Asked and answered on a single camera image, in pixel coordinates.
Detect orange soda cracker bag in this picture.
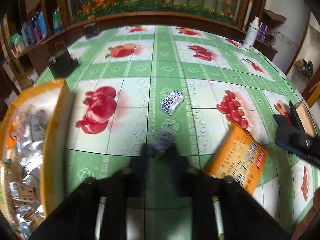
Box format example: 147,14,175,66
203,122,268,195

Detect blue white patterned candy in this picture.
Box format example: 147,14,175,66
159,90,184,116

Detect person hand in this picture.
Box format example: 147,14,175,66
296,102,318,137

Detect silver foil snack bag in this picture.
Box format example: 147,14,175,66
9,105,50,221

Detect yellow snack storage box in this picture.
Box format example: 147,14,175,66
1,79,74,239

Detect green fruit pattern tablecloth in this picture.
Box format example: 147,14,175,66
35,24,320,240

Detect purple bottles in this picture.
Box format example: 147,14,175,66
257,22,268,42

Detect white spray bottle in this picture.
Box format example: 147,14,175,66
242,16,259,50

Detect black round canister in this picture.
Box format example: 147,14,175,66
47,49,79,79

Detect small black jar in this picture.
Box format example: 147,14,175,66
84,22,99,39

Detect grey water jug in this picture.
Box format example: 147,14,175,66
21,22,36,48

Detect blue water bottle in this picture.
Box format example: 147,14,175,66
35,11,48,39

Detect dark wooden shelf cabinet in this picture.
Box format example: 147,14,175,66
1,0,98,89

